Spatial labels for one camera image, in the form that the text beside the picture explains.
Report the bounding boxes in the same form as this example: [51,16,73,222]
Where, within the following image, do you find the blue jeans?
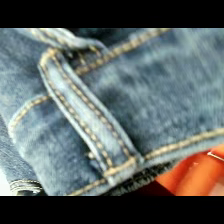
[0,28,224,197]

